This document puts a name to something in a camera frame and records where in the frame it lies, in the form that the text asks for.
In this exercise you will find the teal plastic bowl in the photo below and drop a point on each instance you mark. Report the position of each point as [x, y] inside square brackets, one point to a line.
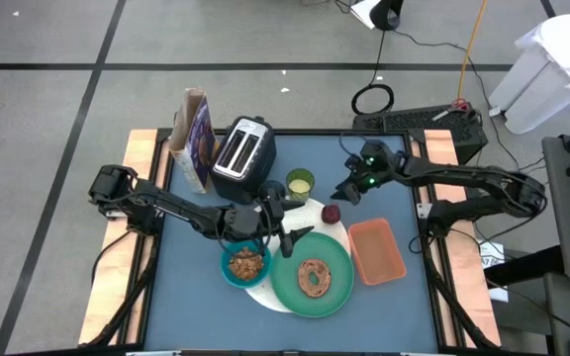
[230, 279]

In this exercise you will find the orange plastic tray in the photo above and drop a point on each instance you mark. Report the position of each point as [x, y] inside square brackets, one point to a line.
[379, 254]

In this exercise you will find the brown cereal flakes heap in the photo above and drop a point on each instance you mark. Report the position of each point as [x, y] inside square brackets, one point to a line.
[246, 267]

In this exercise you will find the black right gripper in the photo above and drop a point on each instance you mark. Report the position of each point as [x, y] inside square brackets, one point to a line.
[374, 165]

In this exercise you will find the black curved stand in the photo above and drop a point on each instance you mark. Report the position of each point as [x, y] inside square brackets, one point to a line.
[389, 15]

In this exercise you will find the black table frame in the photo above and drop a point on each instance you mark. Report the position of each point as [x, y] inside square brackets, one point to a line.
[290, 132]

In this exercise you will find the white printed paper sheet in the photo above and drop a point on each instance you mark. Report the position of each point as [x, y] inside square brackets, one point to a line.
[493, 252]

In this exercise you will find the red apple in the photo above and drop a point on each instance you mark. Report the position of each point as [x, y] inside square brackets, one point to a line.
[331, 213]

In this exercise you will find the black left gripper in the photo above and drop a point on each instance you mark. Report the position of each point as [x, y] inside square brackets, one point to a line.
[253, 220]

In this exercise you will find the black perforated computer case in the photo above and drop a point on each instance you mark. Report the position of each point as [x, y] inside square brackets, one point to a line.
[413, 123]

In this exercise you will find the white trash bin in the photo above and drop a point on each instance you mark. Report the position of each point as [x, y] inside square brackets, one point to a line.
[547, 74]

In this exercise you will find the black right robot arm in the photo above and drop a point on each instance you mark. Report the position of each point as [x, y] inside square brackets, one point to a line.
[478, 175]

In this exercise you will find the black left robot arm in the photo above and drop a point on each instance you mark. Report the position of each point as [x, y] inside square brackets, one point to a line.
[166, 207]

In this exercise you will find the green glass cup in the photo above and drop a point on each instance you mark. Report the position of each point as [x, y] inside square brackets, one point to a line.
[300, 187]

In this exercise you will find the purple cereal box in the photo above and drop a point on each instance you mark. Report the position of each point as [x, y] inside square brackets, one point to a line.
[196, 148]

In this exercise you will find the green plastic plate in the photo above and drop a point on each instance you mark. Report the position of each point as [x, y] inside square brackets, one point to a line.
[334, 296]

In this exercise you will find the black toaster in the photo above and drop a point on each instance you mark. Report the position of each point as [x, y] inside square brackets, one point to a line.
[245, 148]

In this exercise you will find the white round woven placemat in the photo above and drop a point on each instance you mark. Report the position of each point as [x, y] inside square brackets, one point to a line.
[314, 217]

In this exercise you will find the wooden side board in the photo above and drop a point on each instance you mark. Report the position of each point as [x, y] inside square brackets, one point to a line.
[463, 277]
[117, 277]

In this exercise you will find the brown bagel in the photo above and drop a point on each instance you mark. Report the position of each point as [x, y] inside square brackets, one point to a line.
[307, 284]

